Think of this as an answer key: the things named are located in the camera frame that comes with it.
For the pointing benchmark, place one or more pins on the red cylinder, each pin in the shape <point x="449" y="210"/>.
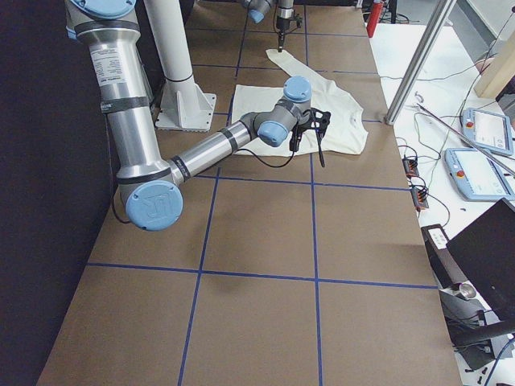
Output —
<point x="374" y="16"/>

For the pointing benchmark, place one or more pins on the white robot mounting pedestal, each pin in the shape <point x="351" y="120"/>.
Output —
<point x="184" y="106"/>

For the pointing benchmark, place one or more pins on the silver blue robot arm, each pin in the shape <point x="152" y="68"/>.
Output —
<point x="284" y="16"/>
<point x="148" y="184"/>

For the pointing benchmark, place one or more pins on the blue teach pendant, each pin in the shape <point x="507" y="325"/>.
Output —
<point x="476" y="177"/>
<point x="492" y="131"/>

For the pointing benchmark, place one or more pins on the wooden board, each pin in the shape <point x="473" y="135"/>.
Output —
<point x="499" y="73"/>

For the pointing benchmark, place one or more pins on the near blue teach pendant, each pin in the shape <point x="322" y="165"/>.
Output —
<point x="476" y="177"/>

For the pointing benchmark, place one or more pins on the aluminium frame post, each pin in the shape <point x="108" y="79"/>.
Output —
<point x="429" y="37"/>

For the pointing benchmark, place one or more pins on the far blue teach pendant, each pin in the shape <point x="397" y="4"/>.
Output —
<point x="492" y="131"/>

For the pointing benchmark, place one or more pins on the black orange connector box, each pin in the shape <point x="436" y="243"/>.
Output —
<point x="419" y="196"/>
<point x="410" y="165"/>

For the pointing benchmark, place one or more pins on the black laptop computer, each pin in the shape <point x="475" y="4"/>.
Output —
<point x="484" y="251"/>

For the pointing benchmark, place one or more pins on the black labelled box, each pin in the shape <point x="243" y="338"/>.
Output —
<point x="443" y="264"/>

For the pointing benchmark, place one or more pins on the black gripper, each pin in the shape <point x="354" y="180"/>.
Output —
<point x="298" y="131"/>
<point x="282" y="26"/>

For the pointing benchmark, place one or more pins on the metal cup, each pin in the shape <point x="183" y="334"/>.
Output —
<point x="466" y="291"/>

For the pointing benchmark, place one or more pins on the cream long-sleeve cat shirt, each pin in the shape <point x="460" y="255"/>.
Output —
<point x="345" y="133"/>

